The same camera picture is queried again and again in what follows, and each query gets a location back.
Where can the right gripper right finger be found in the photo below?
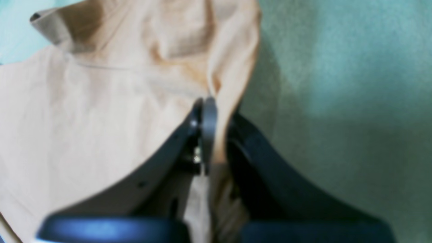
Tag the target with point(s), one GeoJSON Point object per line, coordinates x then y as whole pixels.
{"type": "Point", "coordinates": [283, 206]}

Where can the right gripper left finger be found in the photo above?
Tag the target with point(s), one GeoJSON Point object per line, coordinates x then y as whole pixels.
{"type": "Point", "coordinates": [147, 206]}

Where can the tan orange T-shirt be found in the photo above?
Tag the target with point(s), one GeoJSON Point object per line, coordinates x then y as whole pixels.
{"type": "Point", "coordinates": [118, 78]}

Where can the sage green table cloth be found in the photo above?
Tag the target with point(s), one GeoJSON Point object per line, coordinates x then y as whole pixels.
{"type": "Point", "coordinates": [342, 89]}

